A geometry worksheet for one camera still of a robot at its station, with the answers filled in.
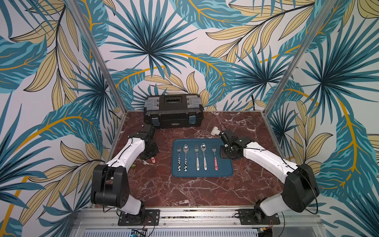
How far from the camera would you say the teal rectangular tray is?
0.90 meters

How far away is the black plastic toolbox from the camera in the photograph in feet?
3.23

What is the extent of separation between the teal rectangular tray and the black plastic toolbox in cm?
14
